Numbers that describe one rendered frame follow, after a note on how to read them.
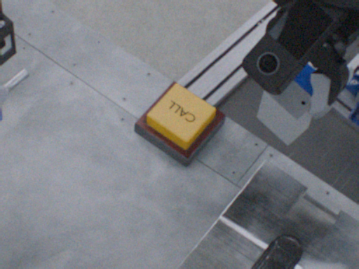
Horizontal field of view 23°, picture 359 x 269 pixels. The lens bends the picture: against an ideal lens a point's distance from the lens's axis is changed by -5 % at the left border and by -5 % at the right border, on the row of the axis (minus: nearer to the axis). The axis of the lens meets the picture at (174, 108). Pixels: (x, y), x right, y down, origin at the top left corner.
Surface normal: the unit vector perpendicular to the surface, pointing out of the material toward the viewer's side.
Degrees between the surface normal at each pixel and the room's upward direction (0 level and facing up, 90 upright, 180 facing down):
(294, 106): 0
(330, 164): 0
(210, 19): 0
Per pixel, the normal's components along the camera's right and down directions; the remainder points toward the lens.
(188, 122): 0.07, -0.53
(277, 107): -0.72, 0.56
